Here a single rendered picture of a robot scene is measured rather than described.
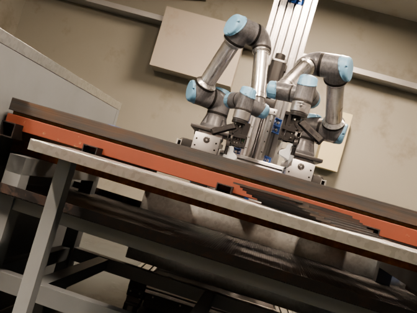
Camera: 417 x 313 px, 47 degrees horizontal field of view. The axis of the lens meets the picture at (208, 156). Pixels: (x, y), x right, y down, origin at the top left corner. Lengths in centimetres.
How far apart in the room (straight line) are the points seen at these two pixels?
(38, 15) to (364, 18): 392
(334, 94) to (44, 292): 156
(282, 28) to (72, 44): 371
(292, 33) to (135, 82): 324
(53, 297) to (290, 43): 192
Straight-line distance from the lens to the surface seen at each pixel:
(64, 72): 210
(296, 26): 294
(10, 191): 166
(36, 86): 194
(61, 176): 141
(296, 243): 229
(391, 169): 587
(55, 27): 631
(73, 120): 165
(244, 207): 118
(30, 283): 147
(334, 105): 246
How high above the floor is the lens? 78
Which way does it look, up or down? 3 degrees up
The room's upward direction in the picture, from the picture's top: 16 degrees clockwise
